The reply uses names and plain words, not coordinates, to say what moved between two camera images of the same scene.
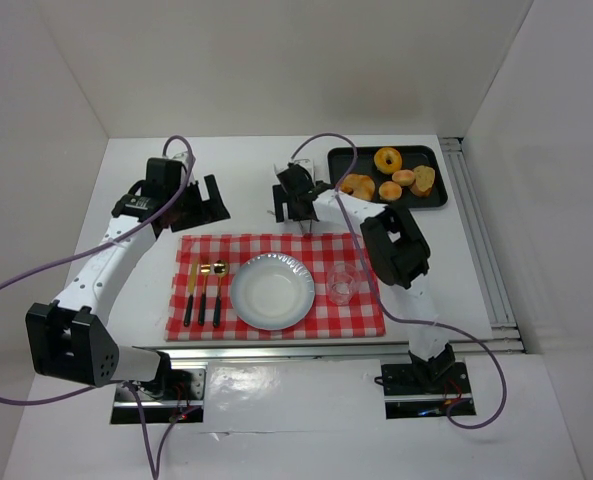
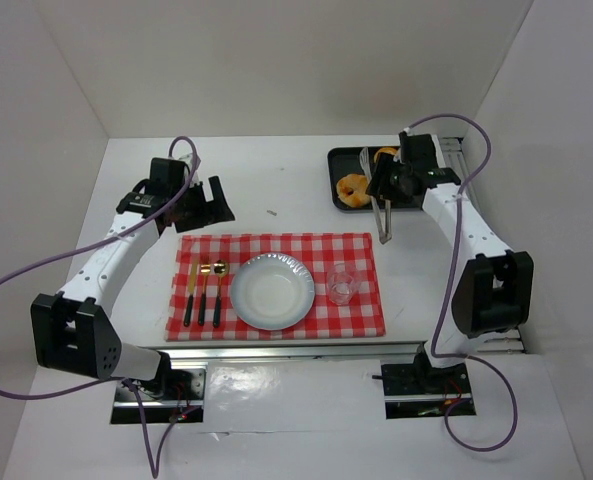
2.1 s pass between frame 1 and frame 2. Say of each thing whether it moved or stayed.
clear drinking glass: stayed
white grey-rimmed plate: stayed
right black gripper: moved
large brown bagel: stayed
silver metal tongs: moved
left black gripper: stayed
